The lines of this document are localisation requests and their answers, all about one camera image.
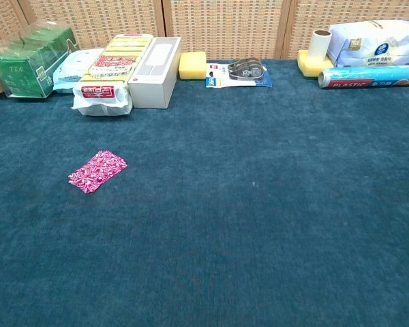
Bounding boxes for pink patterned rectangular block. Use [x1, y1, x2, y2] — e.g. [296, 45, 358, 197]
[67, 149, 128, 194]

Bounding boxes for teal felt table mat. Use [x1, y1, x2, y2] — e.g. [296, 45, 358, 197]
[0, 58, 409, 327]

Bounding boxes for correction tape blister pack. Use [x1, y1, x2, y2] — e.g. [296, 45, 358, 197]
[205, 57, 273, 89]

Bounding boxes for white power strip box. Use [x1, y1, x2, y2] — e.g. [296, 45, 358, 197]
[127, 36, 183, 110]

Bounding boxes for yellow sponge multipack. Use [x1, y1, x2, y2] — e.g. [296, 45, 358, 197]
[71, 33, 155, 116]

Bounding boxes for woven bamboo folding screen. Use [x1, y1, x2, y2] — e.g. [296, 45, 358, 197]
[0, 0, 409, 61]

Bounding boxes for yellow sponge with paper cup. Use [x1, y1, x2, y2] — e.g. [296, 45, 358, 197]
[297, 49, 335, 81]

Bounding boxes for light blue wet wipes pack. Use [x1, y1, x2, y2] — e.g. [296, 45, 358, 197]
[52, 48, 105, 93]

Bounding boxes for white paper roll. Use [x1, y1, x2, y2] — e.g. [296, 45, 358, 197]
[308, 29, 333, 62]

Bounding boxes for blue plastic wrap roll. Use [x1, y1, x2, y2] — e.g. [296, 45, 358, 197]
[318, 64, 409, 90]

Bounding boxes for clear box green tea bags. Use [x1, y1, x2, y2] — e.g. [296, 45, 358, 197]
[0, 19, 80, 99]

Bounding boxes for white blue tissue bag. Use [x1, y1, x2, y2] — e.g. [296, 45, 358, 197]
[327, 19, 409, 68]

